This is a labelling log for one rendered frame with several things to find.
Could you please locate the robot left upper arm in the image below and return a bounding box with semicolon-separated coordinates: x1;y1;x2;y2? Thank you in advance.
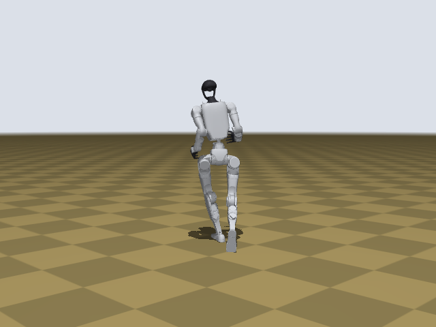
191;106;208;137

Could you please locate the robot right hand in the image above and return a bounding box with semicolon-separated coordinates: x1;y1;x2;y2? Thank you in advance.
225;131;235;143

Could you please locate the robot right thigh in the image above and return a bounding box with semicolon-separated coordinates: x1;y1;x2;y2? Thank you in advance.
226;155;240;207

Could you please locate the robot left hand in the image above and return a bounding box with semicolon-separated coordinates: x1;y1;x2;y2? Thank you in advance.
192;146;199;159

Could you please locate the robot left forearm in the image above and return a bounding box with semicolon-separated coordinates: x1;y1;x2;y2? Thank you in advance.
191;129;204;153

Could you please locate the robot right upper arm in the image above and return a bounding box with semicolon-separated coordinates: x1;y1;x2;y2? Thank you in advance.
226;102;242;134

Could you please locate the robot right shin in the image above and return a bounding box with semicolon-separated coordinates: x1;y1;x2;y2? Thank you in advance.
228;197;237;230

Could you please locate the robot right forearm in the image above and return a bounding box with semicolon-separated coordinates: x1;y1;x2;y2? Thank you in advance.
234;125;243;142

